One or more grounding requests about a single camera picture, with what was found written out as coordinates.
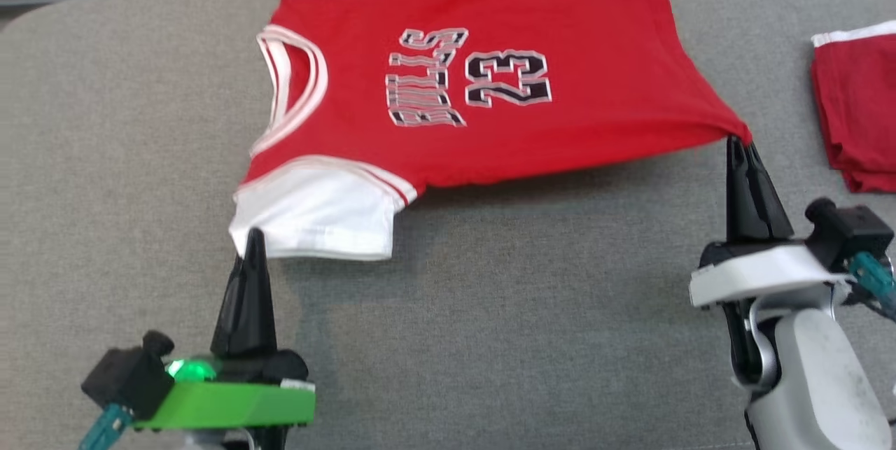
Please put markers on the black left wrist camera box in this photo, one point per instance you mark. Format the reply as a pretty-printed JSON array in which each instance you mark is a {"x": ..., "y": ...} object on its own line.
[{"x": 126, "y": 376}]

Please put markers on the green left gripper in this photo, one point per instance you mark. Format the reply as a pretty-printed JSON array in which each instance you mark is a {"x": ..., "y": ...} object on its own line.
[{"x": 231, "y": 404}]

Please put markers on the red basketball jersey white sleeves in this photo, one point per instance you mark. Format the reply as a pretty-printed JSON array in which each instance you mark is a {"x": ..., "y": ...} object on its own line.
[{"x": 595, "y": 23}]

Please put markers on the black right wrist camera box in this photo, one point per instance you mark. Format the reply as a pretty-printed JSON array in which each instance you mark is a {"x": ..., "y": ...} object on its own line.
[{"x": 857, "y": 229}]

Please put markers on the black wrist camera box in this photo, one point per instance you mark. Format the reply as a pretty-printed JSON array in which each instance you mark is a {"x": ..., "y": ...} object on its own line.
[
  {"x": 857, "y": 229},
  {"x": 126, "y": 376}
]

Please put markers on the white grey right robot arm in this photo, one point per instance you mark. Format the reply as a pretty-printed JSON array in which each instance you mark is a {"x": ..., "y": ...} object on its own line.
[{"x": 819, "y": 380}]

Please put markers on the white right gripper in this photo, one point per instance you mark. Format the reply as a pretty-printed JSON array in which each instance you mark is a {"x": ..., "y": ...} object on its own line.
[{"x": 763, "y": 271}]

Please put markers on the red shorts white band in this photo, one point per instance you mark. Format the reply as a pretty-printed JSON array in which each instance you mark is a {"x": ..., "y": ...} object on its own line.
[{"x": 864, "y": 107}]

